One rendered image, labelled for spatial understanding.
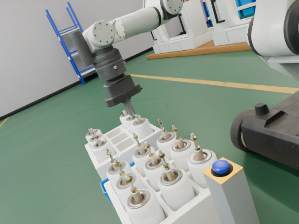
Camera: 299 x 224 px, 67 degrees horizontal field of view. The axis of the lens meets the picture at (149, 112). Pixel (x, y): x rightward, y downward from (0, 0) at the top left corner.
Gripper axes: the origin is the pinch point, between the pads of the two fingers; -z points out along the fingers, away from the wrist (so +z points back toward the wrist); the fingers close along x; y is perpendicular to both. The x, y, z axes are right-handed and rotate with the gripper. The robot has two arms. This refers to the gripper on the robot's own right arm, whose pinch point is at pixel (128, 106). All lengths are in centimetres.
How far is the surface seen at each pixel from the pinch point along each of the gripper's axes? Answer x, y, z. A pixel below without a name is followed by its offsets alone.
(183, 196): 1.3, 16.3, -27.8
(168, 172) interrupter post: 1.4, 12.6, -20.5
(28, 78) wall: 27, -626, 23
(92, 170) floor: 18, -76, -48
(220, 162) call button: -6.0, 29.1, -15.1
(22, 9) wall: -44, -620, 179
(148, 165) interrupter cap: 2.5, -0.6, -22.6
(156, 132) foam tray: -18.4, -34.7, -30.1
